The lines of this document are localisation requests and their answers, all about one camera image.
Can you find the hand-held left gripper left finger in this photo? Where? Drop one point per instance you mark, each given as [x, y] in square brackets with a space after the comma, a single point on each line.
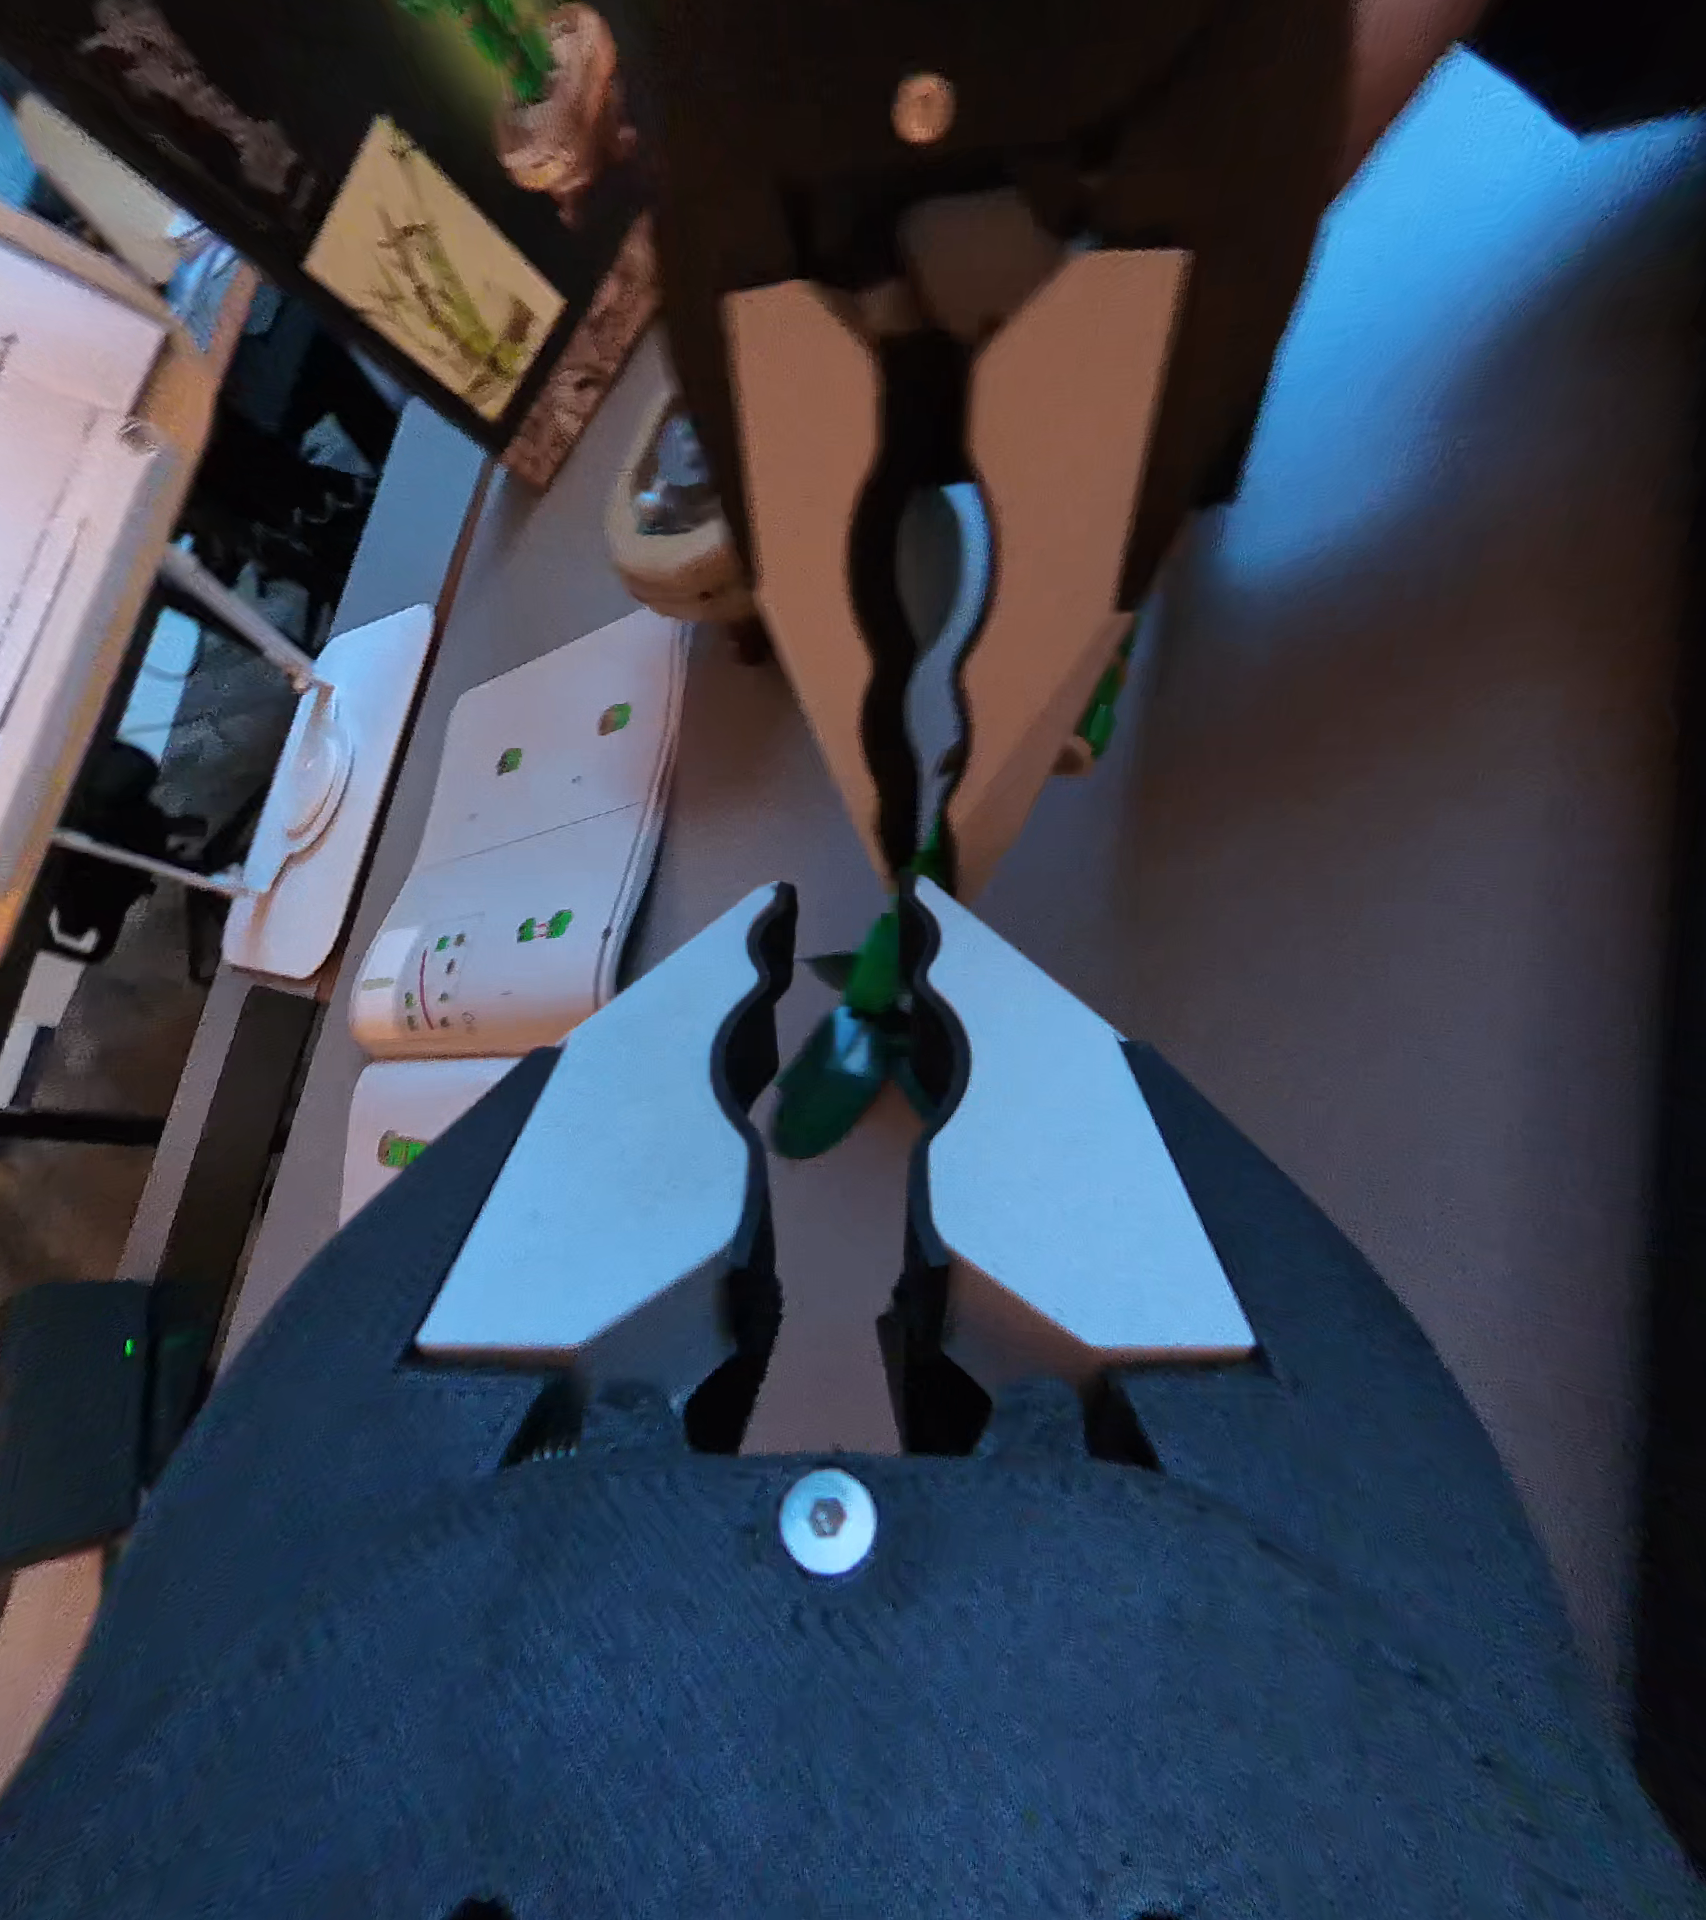
[598, 1185]

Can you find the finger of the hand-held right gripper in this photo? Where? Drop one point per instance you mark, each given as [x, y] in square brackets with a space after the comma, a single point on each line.
[1077, 493]
[796, 493]

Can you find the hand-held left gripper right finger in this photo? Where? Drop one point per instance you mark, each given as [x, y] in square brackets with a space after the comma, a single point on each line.
[1077, 1185]

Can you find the green toy bamboo stalk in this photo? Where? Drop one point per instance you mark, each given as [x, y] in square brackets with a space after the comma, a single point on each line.
[1103, 690]

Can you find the green toy branch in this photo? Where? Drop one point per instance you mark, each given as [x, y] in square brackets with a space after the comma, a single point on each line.
[830, 1089]

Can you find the grey desk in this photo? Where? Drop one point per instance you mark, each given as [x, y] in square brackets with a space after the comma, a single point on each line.
[1319, 973]

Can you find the tan toy pot base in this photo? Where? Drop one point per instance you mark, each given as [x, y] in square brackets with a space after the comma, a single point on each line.
[672, 563]

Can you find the open building booklet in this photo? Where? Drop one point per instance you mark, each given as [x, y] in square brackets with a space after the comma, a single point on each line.
[541, 840]

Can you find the instruction sheet on wooden stand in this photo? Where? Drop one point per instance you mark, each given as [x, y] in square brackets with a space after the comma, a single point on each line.
[343, 722]

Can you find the black toy set box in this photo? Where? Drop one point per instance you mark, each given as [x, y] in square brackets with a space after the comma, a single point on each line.
[267, 152]

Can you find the dark box with green light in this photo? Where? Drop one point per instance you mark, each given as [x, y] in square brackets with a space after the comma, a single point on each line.
[76, 1409]

